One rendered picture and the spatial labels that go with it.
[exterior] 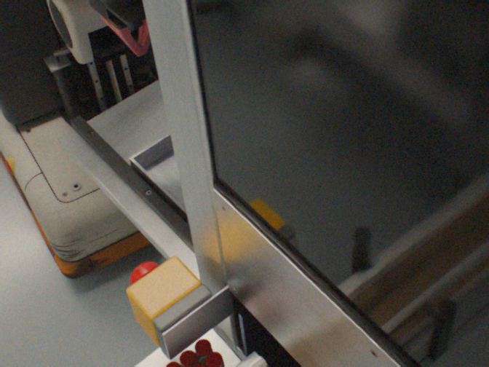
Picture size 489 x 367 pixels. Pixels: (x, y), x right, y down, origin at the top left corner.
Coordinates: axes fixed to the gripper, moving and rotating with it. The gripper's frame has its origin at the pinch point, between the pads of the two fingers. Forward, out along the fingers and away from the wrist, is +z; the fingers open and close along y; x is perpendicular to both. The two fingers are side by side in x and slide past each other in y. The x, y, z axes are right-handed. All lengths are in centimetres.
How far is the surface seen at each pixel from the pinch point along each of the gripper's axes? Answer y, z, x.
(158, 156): 0.7, 19.9, -1.6
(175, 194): 7.9, 20.5, -4.0
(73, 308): -45, 107, -13
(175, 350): 33.3, 11.3, -20.9
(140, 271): 24.3, 7.6, -18.7
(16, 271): -65, 107, -18
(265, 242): 41.6, -10.3, -12.5
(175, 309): 32.1, 6.1, -19.0
